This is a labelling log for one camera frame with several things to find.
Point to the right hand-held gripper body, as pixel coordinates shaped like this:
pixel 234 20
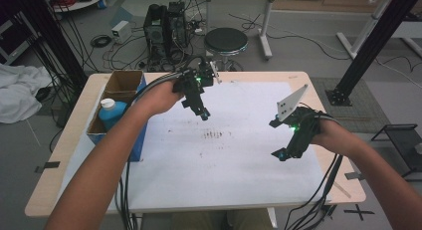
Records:
pixel 303 123

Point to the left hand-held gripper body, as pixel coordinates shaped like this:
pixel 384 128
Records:
pixel 194 79

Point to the blue cardboard box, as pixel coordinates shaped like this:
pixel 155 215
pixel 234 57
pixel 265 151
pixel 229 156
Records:
pixel 124 80

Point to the blue bottle with white cap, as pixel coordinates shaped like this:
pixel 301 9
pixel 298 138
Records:
pixel 112 115

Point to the person's right hand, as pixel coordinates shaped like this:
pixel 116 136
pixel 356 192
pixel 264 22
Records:
pixel 333 137

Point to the person's left hand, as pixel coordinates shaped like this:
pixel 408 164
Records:
pixel 157 97

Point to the black round stool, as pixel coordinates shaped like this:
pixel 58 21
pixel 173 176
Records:
pixel 225 40

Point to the pale thin stick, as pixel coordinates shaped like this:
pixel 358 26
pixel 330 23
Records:
pixel 341 189

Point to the black computer tower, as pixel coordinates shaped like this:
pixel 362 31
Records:
pixel 162 27

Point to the white table mat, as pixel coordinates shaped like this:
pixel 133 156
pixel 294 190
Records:
pixel 215 177

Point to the grey floor mat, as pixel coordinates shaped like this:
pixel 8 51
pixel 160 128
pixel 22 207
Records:
pixel 368 104

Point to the black tape cross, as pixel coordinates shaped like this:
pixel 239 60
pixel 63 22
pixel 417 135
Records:
pixel 359 211

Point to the small white box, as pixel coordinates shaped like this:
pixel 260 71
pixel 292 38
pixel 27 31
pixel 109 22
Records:
pixel 120 31

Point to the person's legs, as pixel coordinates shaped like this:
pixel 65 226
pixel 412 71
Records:
pixel 199 221

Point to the white metal stand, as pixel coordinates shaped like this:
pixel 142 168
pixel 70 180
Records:
pixel 368 24

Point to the round white table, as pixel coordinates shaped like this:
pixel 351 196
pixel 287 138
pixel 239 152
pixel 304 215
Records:
pixel 83 4

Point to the white cloth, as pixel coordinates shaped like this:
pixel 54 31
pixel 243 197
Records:
pixel 20 90

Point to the black metal post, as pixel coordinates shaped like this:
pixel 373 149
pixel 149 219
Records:
pixel 53 34
pixel 375 44

